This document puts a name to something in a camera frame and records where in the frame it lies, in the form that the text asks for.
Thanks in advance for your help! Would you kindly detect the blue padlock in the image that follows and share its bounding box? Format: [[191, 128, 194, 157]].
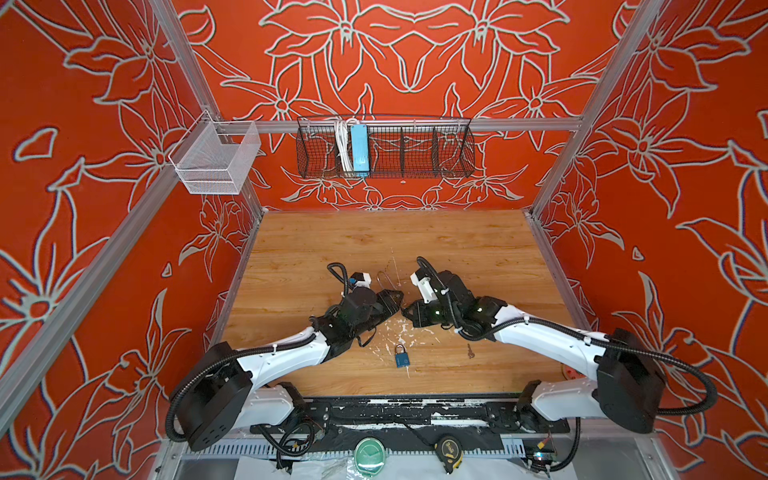
[[394, 344, 410, 368]]

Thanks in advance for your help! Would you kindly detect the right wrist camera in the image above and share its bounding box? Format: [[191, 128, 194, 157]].
[[410, 269, 437, 303]]

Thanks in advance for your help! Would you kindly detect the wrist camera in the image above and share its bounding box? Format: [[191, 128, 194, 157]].
[[410, 269, 437, 303], [349, 272, 371, 288]]

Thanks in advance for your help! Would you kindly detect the white mesh basket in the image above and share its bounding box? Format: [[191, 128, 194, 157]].
[[169, 111, 262, 195]]

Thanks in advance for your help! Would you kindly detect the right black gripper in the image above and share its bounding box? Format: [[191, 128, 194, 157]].
[[398, 297, 463, 328]]

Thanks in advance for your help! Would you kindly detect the black yellow tape measure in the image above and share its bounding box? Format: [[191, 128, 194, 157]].
[[434, 435, 463, 474]]

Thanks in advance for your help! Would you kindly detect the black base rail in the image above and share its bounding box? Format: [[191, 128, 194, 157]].
[[251, 394, 571, 436]]

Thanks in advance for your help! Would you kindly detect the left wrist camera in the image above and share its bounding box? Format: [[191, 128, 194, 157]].
[[349, 272, 371, 288]]

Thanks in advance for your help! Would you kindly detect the light blue box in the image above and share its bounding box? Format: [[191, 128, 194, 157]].
[[349, 123, 370, 177]]

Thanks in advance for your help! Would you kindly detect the brass padlock long shackle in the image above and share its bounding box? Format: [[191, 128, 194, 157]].
[[376, 270, 401, 291]]

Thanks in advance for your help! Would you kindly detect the green tape roll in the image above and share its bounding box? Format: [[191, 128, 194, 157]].
[[353, 437, 387, 478]]

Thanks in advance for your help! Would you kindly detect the white coiled cable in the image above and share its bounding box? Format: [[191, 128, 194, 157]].
[[333, 119, 354, 174]]

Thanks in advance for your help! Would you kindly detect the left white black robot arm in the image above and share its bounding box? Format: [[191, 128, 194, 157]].
[[164, 262, 404, 452]]

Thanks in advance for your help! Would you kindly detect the black wire basket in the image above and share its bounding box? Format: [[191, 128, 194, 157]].
[[296, 115, 477, 180]]

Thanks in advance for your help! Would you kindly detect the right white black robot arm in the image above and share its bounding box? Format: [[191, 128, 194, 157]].
[[403, 257, 718, 434]]

